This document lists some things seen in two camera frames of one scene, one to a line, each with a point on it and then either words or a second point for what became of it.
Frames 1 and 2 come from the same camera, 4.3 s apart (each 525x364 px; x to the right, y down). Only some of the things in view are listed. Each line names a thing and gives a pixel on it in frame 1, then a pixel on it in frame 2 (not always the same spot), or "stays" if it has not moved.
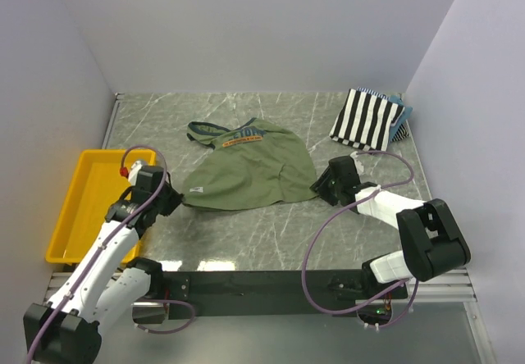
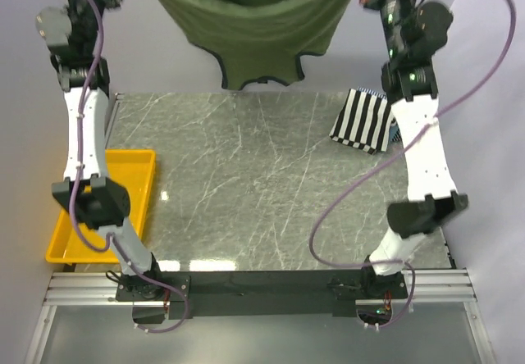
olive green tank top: [253, 165] -> [257, 23]
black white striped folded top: [364, 120] stays
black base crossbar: [269, 293] stays
